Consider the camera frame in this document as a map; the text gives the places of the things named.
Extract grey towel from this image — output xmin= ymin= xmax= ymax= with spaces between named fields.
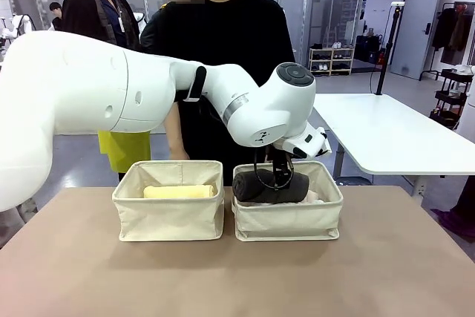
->
xmin=232 ymin=169 xmax=310 ymax=203

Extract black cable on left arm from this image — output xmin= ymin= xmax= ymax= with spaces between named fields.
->
xmin=253 ymin=148 xmax=294 ymax=189

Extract black garment rack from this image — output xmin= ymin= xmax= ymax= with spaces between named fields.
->
xmin=419 ymin=1 xmax=475 ymax=82

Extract person's right hand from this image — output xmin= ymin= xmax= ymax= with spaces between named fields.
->
xmin=168 ymin=146 xmax=190 ymax=162

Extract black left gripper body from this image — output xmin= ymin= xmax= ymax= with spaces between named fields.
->
xmin=263 ymin=144 xmax=294 ymax=164

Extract person's right forearm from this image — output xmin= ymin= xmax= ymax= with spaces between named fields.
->
xmin=165 ymin=103 xmax=189 ymax=151

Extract person in black t-shirt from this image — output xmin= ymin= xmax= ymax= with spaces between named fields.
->
xmin=148 ymin=0 xmax=297 ymax=186

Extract black cable strap clip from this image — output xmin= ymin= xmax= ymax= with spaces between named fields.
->
xmin=183 ymin=65 xmax=208 ymax=102

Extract black camera stand pole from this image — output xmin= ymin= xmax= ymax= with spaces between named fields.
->
xmin=375 ymin=1 xmax=405 ymax=96

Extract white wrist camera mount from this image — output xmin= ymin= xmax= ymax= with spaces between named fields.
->
xmin=282 ymin=126 xmax=332 ymax=159

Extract person in orange vest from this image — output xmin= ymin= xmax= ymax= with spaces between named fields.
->
xmin=140 ymin=1 xmax=175 ymax=54

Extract grey door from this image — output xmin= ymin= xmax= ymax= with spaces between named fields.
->
xmin=389 ymin=0 xmax=445 ymax=80

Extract black trolley cart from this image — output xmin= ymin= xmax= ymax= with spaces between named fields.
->
xmin=429 ymin=68 xmax=474 ymax=131

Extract black bags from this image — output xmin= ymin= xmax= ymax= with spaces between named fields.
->
xmin=354 ymin=33 xmax=383 ymax=64

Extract wooden shoe rack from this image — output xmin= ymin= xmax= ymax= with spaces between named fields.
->
xmin=309 ymin=47 xmax=354 ymax=76

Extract cream fabric basket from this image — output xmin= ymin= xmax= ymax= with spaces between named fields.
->
xmin=111 ymin=160 xmax=226 ymax=243
xmin=232 ymin=160 xmax=344 ymax=242

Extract white table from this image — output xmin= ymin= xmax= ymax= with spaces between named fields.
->
xmin=311 ymin=93 xmax=475 ymax=206

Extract yellow towel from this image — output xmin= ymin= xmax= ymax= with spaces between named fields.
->
xmin=143 ymin=183 xmax=218 ymax=200

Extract bystander with black hair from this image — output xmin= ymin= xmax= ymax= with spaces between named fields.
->
xmin=47 ymin=1 xmax=66 ymax=32

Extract hanging dark coat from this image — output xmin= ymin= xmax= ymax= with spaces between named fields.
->
xmin=432 ymin=7 xmax=472 ymax=53

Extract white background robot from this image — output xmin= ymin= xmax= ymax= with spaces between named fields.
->
xmin=0 ymin=14 xmax=38 ymax=42

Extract person in yellow apron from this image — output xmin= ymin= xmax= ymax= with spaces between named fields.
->
xmin=61 ymin=0 xmax=153 ymax=180

